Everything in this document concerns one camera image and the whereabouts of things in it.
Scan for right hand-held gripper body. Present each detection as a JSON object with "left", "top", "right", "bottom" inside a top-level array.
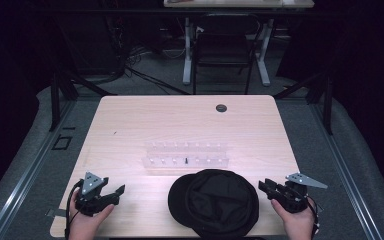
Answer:
[{"left": 270, "top": 172, "right": 328, "bottom": 214}]

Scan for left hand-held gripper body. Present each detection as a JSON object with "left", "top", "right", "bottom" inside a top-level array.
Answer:
[{"left": 74, "top": 171, "right": 114, "bottom": 217}]

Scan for black hat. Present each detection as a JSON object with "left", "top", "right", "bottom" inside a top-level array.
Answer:
[{"left": 167, "top": 168, "right": 260, "bottom": 239}]

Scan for person's right hand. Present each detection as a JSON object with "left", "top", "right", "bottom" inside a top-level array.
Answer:
[{"left": 270, "top": 196, "right": 318, "bottom": 240}]

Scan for person's left hand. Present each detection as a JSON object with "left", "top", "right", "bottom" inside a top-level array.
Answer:
[{"left": 67, "top": 189, "right": 116, "bottom": 240}]

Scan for clear acrylic peg rack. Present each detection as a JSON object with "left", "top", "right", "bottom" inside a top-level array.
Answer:
[{"left": 142, "top": 140, "right": 231, "bottom": 169}]

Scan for black chair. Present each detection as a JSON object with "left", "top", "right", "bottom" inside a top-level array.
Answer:
[{"left": 191, "top": 13, "right": 263, "bottom": 96}]

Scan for white-legged desk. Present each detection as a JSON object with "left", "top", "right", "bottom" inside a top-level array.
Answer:
[{"left": 163, "top": 0, "right": 315, "bottom": 87}]

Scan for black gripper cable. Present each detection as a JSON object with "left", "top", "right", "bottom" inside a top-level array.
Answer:
[
  {"left": 307, "top": 196, "right": 322, "bottom": 236},
  {"left": 64, "top": 179, "right": 85, "bottom": 240}
]

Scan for aluminium floor rail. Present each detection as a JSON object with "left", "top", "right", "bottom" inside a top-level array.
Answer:
[
  {"left": 0, "top": 99, "right": 78, "bottom": 240},
  {"left": 311, "top": 101, "right": 384, "bottom": 240}
]

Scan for black metal frame stand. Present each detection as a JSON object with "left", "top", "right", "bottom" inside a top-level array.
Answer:
[
  {"left": 48, "top": 19, "right": 118, "bottom": 132},
  {"left": 273, "top": 71, "right": 334, "bottom": 136}
]

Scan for bundle of floor cables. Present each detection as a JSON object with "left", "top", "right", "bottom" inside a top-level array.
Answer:
[{"left": 79, "top": 43, "right": 191, "bottom": 96}]

